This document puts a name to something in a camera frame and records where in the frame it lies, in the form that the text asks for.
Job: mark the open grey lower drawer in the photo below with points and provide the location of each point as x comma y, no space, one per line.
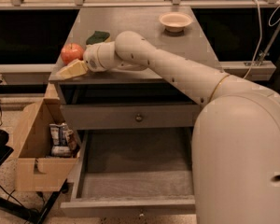
132,172

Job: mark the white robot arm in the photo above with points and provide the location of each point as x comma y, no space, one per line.
236,138

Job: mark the red apple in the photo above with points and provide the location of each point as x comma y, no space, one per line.
70,52

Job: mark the closed grey top drawer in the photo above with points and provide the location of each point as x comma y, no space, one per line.
129,116

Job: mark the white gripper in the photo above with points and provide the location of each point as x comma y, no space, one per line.
90,59

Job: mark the snack bag in box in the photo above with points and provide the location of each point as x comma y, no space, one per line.
64,142

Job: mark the cardboard box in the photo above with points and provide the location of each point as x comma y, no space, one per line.
37,169

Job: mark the green and yellow sponge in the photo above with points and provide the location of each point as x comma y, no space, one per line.
97,37

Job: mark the beige bowl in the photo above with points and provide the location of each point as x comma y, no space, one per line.
175,22

